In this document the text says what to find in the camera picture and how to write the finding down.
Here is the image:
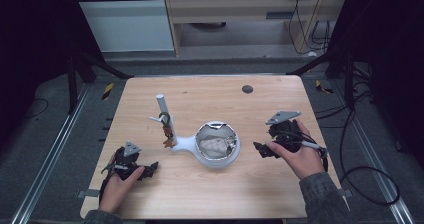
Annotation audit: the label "thick black looped floor cable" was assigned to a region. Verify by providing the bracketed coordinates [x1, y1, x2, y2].
[314, 92, 401, 207]

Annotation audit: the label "light wooden desk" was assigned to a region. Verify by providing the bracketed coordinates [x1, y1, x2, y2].
[162, 0, 351, 57]

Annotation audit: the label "keychain with green loop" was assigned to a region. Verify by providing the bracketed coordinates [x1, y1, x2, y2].
[157, 111, 178, 149]

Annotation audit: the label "white cabinet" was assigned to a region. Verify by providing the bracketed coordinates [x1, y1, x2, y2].
[69, 0, 175, 54]

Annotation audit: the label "aluminium floor rail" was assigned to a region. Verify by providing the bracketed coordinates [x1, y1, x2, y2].
[329, 79, 415, 224]
[11, 83, 92, 224]

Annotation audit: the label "black hanging desk cables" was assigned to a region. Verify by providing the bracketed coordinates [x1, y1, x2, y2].
[287, 0, 332, 57]

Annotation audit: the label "thin black floor cable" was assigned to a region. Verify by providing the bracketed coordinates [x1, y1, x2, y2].
[24, 97, 50, 120]

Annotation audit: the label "white stand with bowl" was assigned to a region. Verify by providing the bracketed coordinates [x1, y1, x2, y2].
[148, 93, 241, 169]

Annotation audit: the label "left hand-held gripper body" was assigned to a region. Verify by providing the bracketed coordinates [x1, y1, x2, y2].
[101, 141, 148, 182]

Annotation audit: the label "pale patterned fabric pouch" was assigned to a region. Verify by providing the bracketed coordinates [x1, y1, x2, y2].
[198, 135, 238, 160]

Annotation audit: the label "right hand-held gripper cable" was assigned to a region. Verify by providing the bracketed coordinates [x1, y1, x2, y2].
[319, 148, 330, 174]

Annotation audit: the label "person's left hand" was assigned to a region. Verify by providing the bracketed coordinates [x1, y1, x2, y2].
[98, 152, 146, 215]

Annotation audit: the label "yellow and black tape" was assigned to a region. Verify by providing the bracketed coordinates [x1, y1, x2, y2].
[101, 82, 115, 101]
[314, 79, 335, 95]

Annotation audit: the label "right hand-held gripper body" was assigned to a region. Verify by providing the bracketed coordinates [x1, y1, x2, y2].
[265, 110, 330, 154]

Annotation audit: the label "black metal frame leg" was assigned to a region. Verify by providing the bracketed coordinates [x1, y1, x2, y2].
[65, 47, 135, 116]
[285, 47, 357, 109]

